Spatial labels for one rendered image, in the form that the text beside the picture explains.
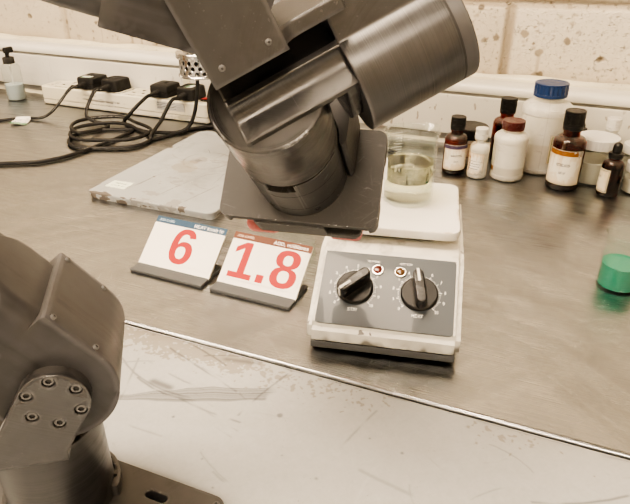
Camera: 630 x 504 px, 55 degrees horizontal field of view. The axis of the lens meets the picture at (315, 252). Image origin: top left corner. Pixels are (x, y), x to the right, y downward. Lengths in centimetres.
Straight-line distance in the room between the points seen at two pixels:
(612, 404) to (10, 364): 42
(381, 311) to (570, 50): 65
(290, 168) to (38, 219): 57
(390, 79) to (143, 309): 39
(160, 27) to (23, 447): 22
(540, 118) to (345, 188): 59
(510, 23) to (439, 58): 77
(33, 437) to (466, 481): 27
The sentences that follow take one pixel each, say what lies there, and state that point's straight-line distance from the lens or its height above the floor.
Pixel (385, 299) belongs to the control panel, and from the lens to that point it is 52.
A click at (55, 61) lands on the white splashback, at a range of 143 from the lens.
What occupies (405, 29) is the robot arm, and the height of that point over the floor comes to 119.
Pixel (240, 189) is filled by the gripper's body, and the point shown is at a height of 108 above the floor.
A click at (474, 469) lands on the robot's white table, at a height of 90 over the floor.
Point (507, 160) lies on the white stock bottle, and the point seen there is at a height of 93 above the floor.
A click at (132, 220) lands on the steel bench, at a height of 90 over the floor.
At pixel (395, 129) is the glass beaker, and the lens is 60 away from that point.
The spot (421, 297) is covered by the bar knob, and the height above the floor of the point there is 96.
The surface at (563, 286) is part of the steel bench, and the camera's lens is 67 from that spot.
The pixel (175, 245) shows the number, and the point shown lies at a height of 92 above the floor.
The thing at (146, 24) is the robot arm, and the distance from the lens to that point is 26.
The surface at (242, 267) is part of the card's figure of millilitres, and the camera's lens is 62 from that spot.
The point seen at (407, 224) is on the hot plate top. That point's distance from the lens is 56.
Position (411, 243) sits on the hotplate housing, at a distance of 56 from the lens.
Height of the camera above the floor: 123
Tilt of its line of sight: 29 degrees down
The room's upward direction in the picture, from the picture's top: straight up
